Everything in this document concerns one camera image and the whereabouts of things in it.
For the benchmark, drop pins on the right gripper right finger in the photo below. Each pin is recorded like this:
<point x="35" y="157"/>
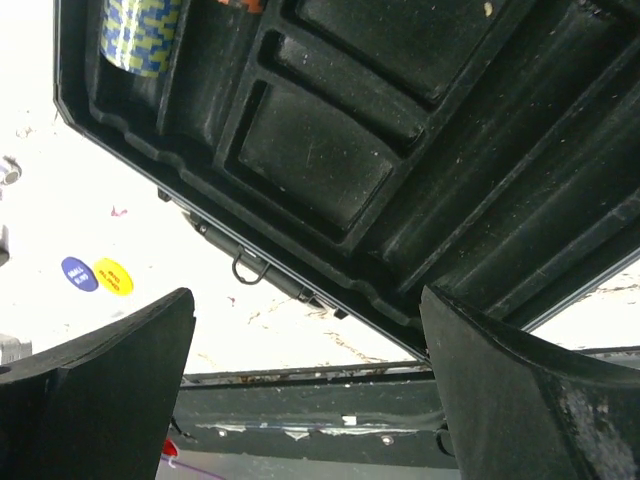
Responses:
<point x="519" y="407"/>

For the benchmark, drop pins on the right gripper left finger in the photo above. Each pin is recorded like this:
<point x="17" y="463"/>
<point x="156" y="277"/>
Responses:
<point x="98" y="406"/>

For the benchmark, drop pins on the blue poker chip stack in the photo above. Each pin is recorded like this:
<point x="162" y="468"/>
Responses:
<point x="137" y="35"/>

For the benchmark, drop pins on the black poker set case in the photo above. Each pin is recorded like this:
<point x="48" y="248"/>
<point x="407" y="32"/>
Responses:
<point x="371" y="149"/>

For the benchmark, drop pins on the red playing card deck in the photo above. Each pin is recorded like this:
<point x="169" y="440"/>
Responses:
<point x="13" y="349"/>

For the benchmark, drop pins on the orange big blind button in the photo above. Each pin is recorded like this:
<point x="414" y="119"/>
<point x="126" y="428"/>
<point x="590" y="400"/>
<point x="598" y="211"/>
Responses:
<point x="113" y="277"/>

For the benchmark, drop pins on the blue small blind button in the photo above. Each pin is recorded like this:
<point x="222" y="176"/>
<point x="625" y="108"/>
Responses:
<point x="79" y="274"/>

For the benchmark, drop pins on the grey metal clamp bar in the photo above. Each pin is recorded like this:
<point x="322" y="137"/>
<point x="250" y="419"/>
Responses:
<point x="4" y="245"/>

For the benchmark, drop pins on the chrome faucet tap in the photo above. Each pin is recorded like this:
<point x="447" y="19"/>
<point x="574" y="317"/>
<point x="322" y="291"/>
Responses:
<point x="10" y="171"/>

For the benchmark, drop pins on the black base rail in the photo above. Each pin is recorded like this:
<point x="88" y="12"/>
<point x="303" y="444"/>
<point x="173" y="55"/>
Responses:
<point x="390" y="415"/>

